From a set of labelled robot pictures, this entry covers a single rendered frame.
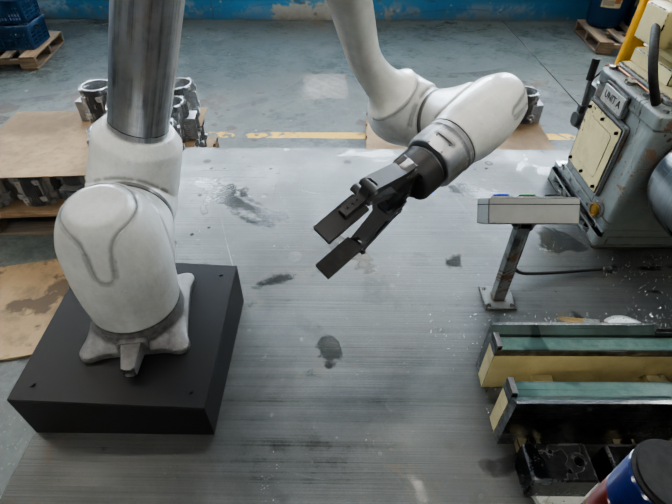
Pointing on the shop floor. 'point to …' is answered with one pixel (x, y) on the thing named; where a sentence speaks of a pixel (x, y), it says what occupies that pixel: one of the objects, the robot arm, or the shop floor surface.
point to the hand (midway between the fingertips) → (327, 250)
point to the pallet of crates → (11, 32)
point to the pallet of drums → (604, 14)
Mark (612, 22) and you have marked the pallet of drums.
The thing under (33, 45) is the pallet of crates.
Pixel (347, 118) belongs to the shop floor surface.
